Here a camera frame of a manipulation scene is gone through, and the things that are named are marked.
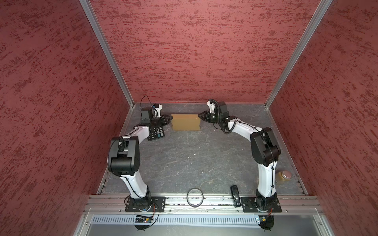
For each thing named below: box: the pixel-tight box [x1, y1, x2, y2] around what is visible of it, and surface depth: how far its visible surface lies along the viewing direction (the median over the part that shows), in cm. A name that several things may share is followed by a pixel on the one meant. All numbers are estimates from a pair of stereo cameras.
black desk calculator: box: [147, 125, 165, 142], surface depth 102 cm
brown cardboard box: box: [171, 114, 201, 131], surface depth 97 cm
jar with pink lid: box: [275, 170, 292, 185], surface depth 77 cm
